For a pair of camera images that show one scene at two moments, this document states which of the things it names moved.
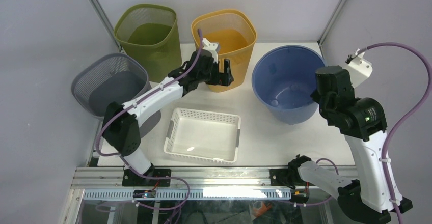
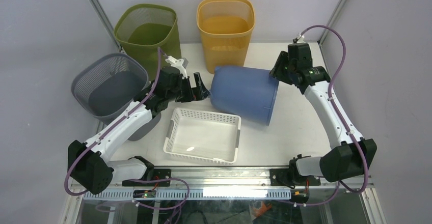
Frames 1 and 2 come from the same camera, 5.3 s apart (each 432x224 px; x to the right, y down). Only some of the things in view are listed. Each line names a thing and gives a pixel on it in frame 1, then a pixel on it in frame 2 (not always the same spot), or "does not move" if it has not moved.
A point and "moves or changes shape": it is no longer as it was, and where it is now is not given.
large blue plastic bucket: [284, 78] → [247, 93]
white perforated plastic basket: [208, 136] does not move
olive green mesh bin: [150, 31] does not move
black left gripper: [221, 79] → [197, 93]
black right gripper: [315, 96] → [276, 71]
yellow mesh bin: [236, 35] moves or changes shape
